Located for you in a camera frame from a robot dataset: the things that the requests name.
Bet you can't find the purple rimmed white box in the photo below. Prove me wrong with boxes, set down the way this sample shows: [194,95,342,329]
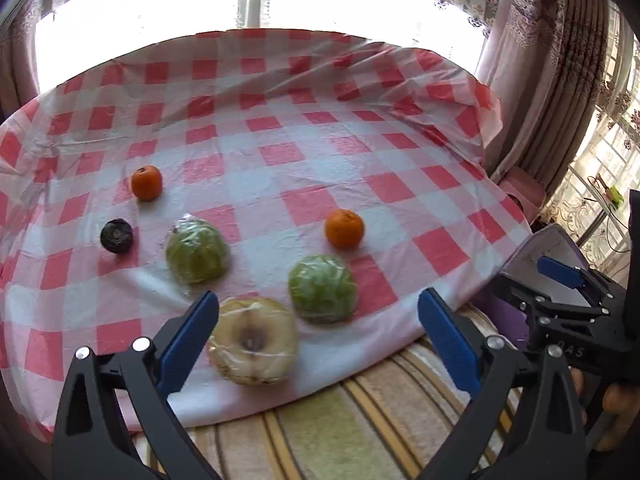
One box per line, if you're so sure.
[471,224,588,349]

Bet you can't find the far orange tangerine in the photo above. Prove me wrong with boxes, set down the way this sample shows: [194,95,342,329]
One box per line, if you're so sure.
[130,165,163,202]

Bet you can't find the person's hand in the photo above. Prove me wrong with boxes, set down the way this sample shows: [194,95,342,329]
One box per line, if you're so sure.
[587,384,640,452]

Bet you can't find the floral curtain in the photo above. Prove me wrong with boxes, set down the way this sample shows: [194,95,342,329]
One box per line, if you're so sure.
[429,0,640,196]

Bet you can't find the far small dark fruit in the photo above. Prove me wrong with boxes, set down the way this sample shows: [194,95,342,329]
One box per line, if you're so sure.
[100,218,134,255]

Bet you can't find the pink stool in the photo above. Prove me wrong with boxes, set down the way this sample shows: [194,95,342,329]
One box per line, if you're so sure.
[499,167,547,224]

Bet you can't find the red white checkered tablecloth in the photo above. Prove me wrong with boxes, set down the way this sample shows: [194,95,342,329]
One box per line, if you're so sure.
[1,29,530,441]

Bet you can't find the cut pale apple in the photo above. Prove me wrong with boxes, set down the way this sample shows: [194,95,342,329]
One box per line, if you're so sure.
[206,297,298,386]

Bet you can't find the wrapped green fruit half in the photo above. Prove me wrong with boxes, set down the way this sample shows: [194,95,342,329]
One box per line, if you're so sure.
[288,255,358,324]

